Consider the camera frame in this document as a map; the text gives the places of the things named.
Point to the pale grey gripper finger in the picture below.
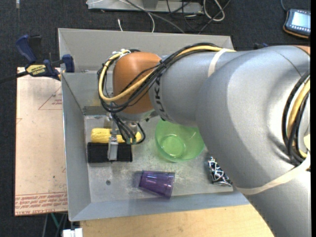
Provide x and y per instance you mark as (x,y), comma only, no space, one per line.
(113,149)

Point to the black and white patterned packet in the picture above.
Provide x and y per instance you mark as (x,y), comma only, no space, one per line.
(217,173)

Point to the clear green plastic bowl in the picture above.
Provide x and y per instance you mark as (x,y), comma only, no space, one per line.
(172,144)

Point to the grey metal bin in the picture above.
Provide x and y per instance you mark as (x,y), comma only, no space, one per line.
(118,181)

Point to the black flat block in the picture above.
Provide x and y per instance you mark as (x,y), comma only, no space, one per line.
(97,152)

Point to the clear purple plastic cup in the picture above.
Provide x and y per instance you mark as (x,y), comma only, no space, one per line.
(155,183)

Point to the yellow toy corn cob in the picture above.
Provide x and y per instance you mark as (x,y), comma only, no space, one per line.
(100,135)

